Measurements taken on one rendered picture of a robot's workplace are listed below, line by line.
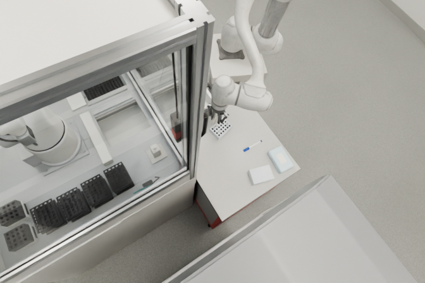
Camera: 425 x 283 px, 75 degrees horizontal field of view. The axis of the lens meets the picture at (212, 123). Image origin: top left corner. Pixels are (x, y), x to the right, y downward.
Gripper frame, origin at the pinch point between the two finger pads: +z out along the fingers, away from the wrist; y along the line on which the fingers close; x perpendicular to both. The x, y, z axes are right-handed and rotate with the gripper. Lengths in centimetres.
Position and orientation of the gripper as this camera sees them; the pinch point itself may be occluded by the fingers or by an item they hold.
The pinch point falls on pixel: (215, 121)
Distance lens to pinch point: 161.1
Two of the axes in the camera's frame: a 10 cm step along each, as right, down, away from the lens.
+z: -0.9, 4.4, 9.0
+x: -5.4, 7.4, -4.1
